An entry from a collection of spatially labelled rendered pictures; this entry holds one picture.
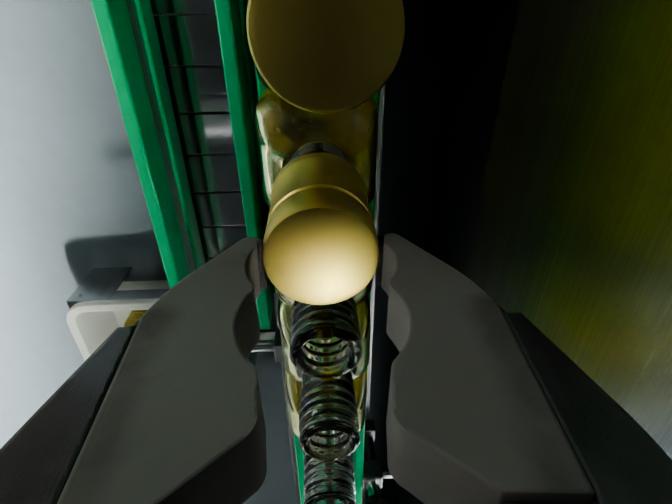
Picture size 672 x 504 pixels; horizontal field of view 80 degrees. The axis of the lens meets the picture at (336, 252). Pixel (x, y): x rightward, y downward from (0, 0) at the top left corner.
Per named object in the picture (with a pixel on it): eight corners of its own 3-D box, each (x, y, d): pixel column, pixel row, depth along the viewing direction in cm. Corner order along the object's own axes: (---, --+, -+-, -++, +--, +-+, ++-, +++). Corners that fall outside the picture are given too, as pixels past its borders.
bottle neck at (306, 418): (352, 383, 24) (360, 460, 20) (302, 386, 24) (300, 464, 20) (352, 347, 23) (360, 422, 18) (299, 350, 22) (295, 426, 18)
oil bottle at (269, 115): (347, 121, 37) (380, 231, 19) (286, 122, 37) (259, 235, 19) (348, 53, 34) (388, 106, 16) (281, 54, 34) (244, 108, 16)
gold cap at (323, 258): (364, 238, 16) (380, 307, 12) (275, 240, 16) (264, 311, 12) (367, 150, 14) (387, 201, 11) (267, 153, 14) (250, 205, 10)
